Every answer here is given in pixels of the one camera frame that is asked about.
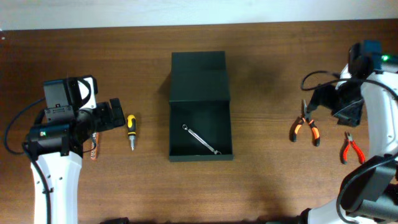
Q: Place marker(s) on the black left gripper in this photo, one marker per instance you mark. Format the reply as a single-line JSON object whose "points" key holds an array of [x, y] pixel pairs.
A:
{"points": [[108, 121]]}

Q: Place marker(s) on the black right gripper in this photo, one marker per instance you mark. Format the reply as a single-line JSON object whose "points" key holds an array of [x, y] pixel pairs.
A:
{"points": [[321, 97]]}

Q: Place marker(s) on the yellow black stubby screwdriver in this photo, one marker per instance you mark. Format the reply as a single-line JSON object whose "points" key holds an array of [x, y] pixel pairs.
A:
{"points": [[131, 130]]}

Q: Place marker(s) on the silver ring wrench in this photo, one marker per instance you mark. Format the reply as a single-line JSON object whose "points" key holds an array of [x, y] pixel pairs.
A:
{"points": [[202, 141]]}

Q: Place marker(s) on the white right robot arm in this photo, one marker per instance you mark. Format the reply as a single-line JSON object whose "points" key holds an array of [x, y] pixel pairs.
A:
{"points": [[368, 82]]}

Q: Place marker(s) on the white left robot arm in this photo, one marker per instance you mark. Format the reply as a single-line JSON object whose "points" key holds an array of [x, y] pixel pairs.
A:
{"points": [[54, 143]]}

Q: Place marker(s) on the black open box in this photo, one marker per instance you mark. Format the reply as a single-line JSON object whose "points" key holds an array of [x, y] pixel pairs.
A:
{"points": [[200, 98]]}

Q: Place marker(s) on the orange socket bit rail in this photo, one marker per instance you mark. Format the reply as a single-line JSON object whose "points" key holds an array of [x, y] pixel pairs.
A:
{"points": [[94, 146]]}

